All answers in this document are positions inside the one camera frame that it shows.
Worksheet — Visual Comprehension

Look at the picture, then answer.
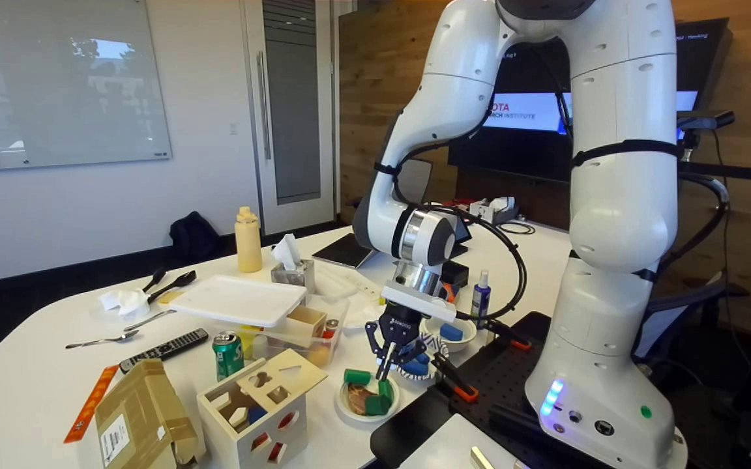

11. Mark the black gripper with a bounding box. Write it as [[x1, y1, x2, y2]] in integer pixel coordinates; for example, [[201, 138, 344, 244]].
[[365, 311, 436, 384]]

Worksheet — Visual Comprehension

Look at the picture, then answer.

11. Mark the blue patterned paper bowl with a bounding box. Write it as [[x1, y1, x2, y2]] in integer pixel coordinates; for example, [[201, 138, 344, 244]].
[[387, 343, 449, 389]]

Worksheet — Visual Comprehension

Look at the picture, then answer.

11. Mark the deep white bowl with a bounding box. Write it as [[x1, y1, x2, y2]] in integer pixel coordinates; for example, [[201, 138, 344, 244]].
[[425, 313, 480, 356]]

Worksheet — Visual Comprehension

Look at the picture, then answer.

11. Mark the shallow white bowl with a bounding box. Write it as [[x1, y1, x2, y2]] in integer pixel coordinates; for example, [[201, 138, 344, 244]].
[[333, 369, 400, 429]]

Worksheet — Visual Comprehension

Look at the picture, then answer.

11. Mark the blue cylinder block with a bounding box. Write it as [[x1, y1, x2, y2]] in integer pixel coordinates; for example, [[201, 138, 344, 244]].
[[399, 349, 436, 378]]

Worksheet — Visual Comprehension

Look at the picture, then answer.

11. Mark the green cylinder block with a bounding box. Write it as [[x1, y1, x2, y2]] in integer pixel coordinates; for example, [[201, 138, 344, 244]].
[[340, 369, 373, 392]]

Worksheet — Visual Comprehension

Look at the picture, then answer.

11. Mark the green prism block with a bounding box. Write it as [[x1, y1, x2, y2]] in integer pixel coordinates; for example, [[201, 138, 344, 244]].
[[363, 378, 397, 417]]

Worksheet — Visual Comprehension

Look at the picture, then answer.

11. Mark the brown giraffe pattern block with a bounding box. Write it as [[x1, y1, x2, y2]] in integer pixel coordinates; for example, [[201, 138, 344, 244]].
[[344, 386, 373, 417]]

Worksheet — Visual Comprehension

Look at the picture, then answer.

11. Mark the black clamp orange tip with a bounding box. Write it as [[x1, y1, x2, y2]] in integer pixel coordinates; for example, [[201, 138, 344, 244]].
[[429, 349, 483, 408], [480, 316, 537, 356]]

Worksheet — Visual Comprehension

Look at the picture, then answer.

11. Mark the small wooden tray box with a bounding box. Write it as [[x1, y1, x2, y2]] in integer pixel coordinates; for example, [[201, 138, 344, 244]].
[[266, 305, 344, 369]]

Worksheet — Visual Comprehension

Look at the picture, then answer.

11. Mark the black box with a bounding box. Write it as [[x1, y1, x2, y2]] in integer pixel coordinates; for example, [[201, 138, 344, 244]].
[[438, 259, 471, 296]]

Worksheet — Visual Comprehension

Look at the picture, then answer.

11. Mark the small blue spray bottle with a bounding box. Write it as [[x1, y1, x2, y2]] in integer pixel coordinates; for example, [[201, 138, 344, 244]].
[[468, 272, 493, 320]]

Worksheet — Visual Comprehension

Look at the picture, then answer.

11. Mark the white paper sheet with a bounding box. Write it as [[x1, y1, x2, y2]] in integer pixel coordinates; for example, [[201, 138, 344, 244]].
[[399, 413, 530, 469]]

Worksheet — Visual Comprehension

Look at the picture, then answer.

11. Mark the silver laptop black keyboard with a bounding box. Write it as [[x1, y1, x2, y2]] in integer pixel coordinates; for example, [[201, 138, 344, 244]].
[[310, 233, 397, 272]]

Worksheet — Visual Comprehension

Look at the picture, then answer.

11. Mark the grey tissue box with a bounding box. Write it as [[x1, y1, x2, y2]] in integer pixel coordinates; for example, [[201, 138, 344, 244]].
[[269, 233, 318, 296]]

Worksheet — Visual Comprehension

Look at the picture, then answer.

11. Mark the wooden shape sorter box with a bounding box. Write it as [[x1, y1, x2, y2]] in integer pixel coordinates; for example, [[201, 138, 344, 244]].
[[194, 346, 330, 469]]

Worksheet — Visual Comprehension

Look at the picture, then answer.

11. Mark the white rectangular tray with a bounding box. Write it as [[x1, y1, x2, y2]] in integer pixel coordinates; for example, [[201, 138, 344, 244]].
[[166, 275, 310, 331]]

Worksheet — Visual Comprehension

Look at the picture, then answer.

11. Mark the green drink can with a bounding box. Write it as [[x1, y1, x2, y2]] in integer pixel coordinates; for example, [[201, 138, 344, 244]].
[[210, 331, 247, 384]]

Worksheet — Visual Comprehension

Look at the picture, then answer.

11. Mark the grey chair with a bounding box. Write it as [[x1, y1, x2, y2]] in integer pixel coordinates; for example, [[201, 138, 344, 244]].
[[387, 156, 436, 208]]

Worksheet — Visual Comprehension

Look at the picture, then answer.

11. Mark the yellow squeeze bottle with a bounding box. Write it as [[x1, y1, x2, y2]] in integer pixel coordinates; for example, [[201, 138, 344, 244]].
[[231, 204, 266, 276]]

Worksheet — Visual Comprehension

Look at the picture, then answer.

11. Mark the black remote control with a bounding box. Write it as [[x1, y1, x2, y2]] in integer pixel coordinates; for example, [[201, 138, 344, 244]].
[[115, 327, 210, 376]]

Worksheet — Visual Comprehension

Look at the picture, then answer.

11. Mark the black plastic utensil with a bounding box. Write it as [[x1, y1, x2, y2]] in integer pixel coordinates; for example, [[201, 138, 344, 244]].
[[137, 267, 168, 296], [146, 270, 198, 309]]

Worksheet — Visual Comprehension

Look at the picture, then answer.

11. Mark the black backpack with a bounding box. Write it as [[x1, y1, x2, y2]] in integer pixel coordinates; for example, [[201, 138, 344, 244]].
[[166, 208, 224, 262]]

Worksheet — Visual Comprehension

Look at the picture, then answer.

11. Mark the silver metal spoon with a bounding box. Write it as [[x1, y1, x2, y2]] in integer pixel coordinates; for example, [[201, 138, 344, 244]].
[[123, 309, 176, 335]]

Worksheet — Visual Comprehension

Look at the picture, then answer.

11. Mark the brown cardboard box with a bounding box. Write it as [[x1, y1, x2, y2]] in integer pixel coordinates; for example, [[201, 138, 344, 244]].
[[76, 359, 206, 469]]

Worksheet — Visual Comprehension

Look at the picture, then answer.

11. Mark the white door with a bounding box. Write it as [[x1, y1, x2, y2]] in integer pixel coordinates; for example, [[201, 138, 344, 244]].
[[241, 0, 340, 238]]

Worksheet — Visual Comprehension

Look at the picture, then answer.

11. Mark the black TV monitor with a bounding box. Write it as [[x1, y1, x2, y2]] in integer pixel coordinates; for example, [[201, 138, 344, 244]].
[[449, 16, 736, 181]]

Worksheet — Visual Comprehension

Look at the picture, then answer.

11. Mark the crumpled white plastic wrap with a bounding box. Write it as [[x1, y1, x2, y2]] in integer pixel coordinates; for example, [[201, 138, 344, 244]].
[[97, 288, 148, 320]]

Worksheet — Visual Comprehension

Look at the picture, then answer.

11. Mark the blue office chair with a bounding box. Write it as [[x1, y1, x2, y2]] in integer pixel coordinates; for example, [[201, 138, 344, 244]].
[[631, 172, 751, 369]]

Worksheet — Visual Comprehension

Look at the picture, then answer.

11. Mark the silver metal fork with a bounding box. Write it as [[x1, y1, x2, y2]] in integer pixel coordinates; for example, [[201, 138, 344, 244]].
[[61, 327, 140, 353]]

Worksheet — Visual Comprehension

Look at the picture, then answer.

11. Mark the orange ruler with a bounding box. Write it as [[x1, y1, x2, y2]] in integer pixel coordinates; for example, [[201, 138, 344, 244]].
[[61, 363, 123, 449]]

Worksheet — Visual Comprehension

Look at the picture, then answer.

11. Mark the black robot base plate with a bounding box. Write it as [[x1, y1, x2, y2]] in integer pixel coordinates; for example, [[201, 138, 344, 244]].
[[368, 311, 682, 469]]

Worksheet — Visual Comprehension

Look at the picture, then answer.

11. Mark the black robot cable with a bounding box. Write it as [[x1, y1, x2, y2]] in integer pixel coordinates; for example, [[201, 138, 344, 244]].
[[429, 202, 532, 327]]

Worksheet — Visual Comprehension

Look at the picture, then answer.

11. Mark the wall whiteboard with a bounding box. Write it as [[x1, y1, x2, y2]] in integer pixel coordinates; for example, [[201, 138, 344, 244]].
[[0, 0, 175, 177]]

